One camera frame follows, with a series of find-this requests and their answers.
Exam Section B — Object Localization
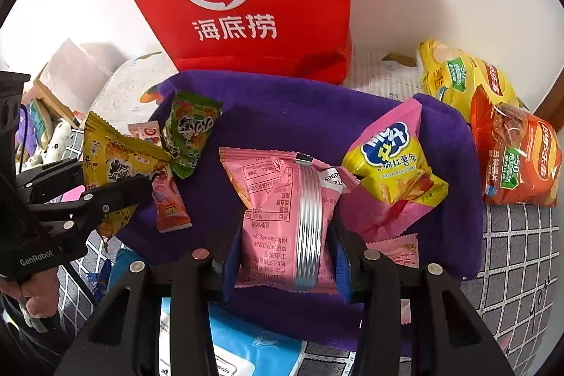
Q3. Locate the wooden chair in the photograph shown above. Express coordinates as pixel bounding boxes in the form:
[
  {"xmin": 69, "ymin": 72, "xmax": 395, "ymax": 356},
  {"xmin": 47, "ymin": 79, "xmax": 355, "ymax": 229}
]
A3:
[{"xmin": 22, "ymin": 68, "xmax": 86, "ymax": 128}]

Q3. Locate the blue tissue box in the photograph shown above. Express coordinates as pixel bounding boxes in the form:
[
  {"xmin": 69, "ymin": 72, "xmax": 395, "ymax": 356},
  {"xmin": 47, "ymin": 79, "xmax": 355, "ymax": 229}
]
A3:
[{"xmin": 106, "ymin": 248, "xmax": 305, "ymax": 376}]

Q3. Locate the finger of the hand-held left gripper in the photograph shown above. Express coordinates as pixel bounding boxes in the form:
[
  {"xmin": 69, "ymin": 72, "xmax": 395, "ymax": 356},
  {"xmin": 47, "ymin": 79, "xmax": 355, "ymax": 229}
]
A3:
[
  {"xmin": 29, "ymin": 174, "xmax": 151, "ymax": 236},
  {"xmin": 15, "ymin": 158, "xmax": 84, "ymax": 201}
]

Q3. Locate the small pink snack packet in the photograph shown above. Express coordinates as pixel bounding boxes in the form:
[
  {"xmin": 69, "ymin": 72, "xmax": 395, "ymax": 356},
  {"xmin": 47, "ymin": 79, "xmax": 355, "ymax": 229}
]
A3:
[{"xmin": 366, "ymin": 234, "xmax": 419, "ymax": 269}]

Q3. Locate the small red white candy packet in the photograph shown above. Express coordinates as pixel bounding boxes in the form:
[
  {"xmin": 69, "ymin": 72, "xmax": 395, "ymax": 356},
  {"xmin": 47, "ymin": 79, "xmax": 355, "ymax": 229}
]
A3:
[{"xmin": 128, "ymin": 121, "xmax": 161, "ymax": 145}]

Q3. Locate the yellow chip bag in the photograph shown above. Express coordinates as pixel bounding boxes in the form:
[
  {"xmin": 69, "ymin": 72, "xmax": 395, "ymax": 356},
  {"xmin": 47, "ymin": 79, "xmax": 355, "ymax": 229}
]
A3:
[{"xmin": 416, "ymin": 39, "xmax": 529, "ymax": 115}]

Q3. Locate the orange chip bag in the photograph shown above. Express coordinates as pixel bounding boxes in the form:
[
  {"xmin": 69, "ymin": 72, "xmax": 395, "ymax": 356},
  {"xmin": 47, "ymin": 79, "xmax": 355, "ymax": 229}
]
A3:
[{"xmin": 469, "ymin": 85, "xmax": 563, "ymax": 208}]

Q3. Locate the yellow pink snack packet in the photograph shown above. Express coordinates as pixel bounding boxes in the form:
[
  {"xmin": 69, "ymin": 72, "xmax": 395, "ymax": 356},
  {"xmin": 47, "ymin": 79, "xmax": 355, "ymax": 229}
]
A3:
[{"xmin": 341, "ymin": 96, "xmax": 449, "ymax": 245}]

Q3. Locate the pile of plush toys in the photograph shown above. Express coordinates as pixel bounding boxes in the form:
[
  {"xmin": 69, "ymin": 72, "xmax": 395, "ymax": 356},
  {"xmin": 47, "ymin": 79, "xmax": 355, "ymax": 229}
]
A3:
[{"xmin": 15, "ymin": 100, "xmax": 73, "ymax": 174}]

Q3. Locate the yellow cartoon snack packet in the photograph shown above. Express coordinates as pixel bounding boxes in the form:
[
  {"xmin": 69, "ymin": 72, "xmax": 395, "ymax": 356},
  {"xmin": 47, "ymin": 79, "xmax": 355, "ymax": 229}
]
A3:
[{"xmin": 83, "ymin": 112, "xmax": 172, "ymax": 240}]

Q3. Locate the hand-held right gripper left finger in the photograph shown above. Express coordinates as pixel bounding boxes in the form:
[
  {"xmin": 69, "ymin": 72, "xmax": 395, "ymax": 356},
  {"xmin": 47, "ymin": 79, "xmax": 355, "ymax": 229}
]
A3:
[{"xmin": 53, "ymin": 222, "xmax": 247, "ymax": 376}]

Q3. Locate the purple fabric bin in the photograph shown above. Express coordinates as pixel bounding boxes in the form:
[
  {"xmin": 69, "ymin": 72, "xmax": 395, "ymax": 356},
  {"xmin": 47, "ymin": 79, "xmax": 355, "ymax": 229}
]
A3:
[{"xmin": 115, "ymin": 70, "xmax": 485, "ymax": 352}]

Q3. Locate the person's left hand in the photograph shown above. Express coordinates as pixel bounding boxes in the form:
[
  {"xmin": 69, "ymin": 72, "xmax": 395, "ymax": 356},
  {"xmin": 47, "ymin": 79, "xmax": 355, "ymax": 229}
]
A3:
[{"xmin": 0, "ymin": 266, "xmax": 61, "ymax": 333}]

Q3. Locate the pink red small packet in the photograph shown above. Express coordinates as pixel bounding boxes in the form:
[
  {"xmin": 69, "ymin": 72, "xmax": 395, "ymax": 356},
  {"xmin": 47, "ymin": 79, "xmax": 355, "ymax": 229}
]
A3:
[{"xmin": 152, "ymin": 165, "xmax": 193, "ymax": 233}]

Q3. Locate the large pink snack packet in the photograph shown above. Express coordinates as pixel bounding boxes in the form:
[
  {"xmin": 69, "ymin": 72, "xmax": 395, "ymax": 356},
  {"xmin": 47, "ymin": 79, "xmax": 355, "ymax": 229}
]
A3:
[{"xmin": 219, "ymin": 146, "xmax": 360, "ymax": 294}]

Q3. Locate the brown wooden door frame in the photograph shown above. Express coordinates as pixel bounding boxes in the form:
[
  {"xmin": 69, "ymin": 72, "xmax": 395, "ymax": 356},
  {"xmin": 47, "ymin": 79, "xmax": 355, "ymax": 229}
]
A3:
[{"xmin": 533, "ymin": 68, "xmax": 564, "ymax": 134}]

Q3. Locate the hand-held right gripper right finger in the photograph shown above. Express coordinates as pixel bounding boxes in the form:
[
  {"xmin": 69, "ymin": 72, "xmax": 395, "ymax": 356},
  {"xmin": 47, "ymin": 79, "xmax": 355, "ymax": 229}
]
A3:
[{"xmin": 328, "ymin": 217, "xmax": 514, "ymax": 376}]

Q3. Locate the green snack packet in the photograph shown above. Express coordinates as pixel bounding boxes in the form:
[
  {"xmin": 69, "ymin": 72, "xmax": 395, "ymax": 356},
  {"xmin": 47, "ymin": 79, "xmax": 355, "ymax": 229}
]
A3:
[{"xmin": 161, "ymin": 91, "xmax": 223, "ymax": 179}]

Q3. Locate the white plastic bag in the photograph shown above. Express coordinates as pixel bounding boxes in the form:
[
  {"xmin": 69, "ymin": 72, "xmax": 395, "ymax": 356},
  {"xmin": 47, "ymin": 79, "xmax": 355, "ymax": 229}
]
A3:
[{"xmin": 37, "ymin": 38, "xmax": 126, "ymax": 95}]

